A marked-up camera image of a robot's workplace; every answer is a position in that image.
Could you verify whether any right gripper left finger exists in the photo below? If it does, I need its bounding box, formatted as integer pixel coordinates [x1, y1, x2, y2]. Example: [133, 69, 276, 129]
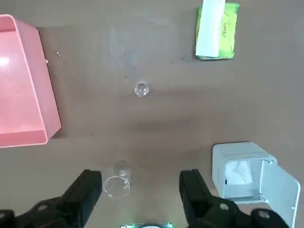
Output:
[0, 169, 103, 228]

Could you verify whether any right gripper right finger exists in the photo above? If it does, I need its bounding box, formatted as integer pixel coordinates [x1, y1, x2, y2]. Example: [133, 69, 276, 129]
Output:
[179, 169, 292, 228]

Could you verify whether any white tissue sheet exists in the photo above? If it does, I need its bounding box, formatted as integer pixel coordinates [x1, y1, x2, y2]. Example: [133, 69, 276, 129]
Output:
[224, 160, 254, 186]

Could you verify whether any small glass beaker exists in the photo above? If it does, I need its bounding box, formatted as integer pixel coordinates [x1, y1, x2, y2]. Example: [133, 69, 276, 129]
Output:
[133, 82, 151, 99]

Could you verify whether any large glass beaker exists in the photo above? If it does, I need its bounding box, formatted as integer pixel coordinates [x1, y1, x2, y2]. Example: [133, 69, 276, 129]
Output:
[102, 160, 133, 200]

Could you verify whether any pink plastic bin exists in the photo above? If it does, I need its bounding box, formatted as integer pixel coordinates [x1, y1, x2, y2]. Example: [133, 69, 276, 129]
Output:
[0, 14, 62, 149]

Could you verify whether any green tissue pack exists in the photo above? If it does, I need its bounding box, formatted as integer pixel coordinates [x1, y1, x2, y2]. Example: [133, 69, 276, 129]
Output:
[195, 0, 241, 61]

